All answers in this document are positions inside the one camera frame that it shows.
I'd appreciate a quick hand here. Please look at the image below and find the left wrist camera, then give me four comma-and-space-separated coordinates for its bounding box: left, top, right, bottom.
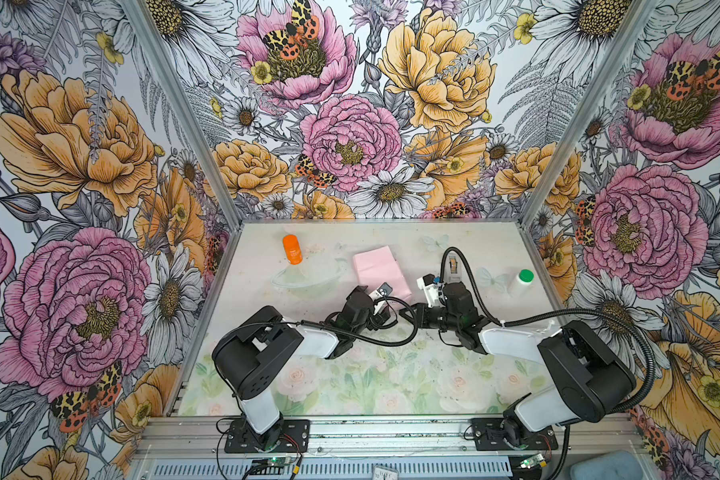
369, 282, 393, 300

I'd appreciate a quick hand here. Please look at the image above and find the blue-grey cloth pad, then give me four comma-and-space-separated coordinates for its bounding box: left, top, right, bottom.
569, 451, 645, 480

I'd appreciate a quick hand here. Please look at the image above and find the aluminium front rail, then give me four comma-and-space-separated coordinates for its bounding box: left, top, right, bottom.
134, 414, 646, 460

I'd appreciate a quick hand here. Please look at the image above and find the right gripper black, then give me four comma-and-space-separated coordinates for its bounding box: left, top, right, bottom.
397, 302, 461, 332

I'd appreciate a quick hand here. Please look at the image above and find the orange tube bottle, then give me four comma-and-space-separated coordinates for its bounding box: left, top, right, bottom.
282, 234, 303, 265

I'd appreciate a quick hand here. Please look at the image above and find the white bottle green cap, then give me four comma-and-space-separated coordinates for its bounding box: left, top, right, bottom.
507, 269, 535, 298

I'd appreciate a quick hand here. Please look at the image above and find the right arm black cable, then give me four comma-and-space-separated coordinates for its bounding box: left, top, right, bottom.
440, 246, 657, 480

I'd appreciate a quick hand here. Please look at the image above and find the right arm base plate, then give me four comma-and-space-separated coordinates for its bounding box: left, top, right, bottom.
464, 417, 559, 451

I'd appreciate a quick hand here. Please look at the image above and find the purple wrapping paper sheet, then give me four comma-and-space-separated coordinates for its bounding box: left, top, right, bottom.
352, 246, 412, 301

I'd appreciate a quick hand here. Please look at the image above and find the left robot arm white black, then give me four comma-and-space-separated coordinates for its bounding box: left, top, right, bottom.
211, 283, 395, 453

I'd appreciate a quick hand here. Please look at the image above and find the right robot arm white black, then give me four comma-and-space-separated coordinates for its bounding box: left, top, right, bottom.
412, 275, 637, 449

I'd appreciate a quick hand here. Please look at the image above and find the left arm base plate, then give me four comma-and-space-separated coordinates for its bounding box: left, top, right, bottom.
224, 416, 311, 454

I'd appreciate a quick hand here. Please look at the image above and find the white slotted cable duct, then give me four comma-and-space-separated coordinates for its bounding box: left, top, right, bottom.
141, 456, 512, 479

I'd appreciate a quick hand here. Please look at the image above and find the grey tape dispenser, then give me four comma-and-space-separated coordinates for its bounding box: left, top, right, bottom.
442, 252, 462, 284

